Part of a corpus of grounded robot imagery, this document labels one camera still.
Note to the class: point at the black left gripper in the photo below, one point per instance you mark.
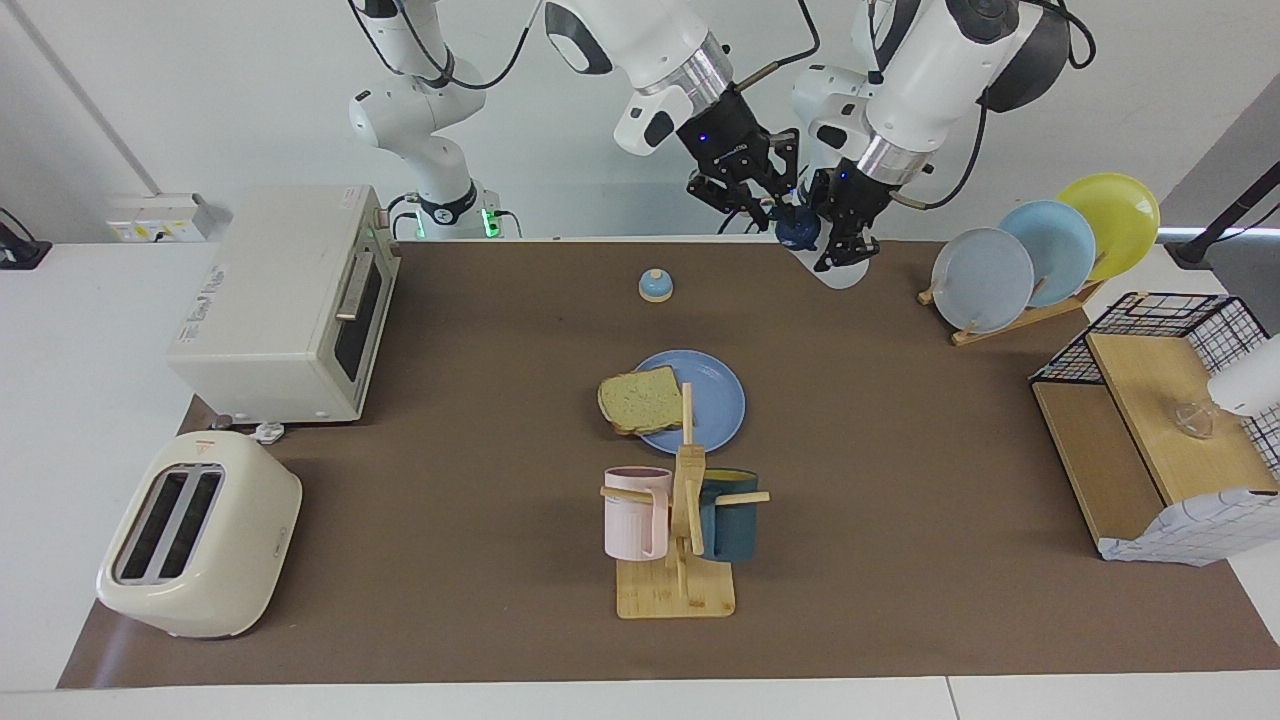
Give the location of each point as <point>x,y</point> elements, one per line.
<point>855,192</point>

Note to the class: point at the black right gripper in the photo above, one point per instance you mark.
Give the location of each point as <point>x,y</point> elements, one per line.
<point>725,135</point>

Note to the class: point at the clear bottle with navy cap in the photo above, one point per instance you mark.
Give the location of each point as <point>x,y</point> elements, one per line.
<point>800,232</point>

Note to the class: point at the slice of toast bread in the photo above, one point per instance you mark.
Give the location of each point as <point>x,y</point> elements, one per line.
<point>640,400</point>

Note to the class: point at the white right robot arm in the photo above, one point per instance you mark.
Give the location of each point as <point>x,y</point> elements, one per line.
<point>640,40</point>

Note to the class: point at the grey plate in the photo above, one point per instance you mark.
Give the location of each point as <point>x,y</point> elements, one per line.
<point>985,285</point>

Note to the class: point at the wooden plate rack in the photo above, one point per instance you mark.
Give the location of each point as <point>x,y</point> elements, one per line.
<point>1010,325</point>

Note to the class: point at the blue round plate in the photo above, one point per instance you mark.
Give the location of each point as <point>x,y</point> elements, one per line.
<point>715,400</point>

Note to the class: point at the light blue plate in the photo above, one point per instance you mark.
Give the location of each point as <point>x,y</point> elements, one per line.
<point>1060,250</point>

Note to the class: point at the yellow plate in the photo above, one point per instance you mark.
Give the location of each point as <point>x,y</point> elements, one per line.
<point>1120,215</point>

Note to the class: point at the small blue bell wooden knob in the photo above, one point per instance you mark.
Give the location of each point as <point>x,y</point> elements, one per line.
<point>656,288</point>

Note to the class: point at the dark teal mug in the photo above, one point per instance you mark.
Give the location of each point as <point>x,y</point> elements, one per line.
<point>730,530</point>

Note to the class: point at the brown table mat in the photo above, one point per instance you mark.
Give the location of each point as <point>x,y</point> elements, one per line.
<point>480,400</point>

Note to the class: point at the pink mug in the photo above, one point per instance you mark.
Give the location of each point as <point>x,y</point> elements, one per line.
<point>632,520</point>

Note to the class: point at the wooden shelf box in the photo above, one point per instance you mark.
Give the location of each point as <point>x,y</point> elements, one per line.
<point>1160,410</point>

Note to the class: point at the clear glass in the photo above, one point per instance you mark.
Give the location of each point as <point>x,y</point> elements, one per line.
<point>1195,420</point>

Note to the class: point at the wooden mug tree stand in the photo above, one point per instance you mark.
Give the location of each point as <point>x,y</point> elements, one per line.
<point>675,595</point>

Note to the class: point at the white checked cloth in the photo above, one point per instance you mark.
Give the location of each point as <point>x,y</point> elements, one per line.
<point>1200,530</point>

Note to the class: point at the white toaster oven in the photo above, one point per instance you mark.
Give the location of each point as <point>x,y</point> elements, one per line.
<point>260,300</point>

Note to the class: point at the white power plug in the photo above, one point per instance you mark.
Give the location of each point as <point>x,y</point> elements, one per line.
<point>268,433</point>

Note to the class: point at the white power strip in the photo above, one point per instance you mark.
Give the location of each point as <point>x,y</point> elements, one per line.
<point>160,215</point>

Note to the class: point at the cream two-slot toaster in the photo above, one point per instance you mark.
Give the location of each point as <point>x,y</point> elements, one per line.
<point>240,540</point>

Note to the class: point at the black clamp base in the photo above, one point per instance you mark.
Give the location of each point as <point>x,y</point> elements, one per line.
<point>20,252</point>

